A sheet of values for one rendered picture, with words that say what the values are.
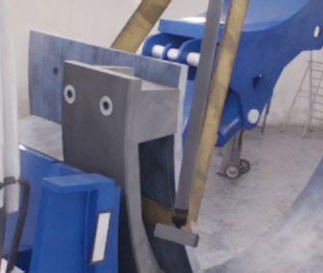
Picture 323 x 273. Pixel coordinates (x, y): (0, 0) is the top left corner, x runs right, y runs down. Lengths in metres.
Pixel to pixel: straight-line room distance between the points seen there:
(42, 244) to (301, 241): 2.02
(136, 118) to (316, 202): 2.03
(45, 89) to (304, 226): 1.73
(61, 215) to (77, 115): 0.32
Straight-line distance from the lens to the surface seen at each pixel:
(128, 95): 1.62
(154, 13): 2.29
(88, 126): 1.75
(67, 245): 1.63
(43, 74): 2.19
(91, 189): 1.57
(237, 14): 2.05
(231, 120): 5.14
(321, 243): 3.39
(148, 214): 1.96
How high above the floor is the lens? 2.52
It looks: 10 degrees down
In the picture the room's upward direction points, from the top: 9 degrees clockwise
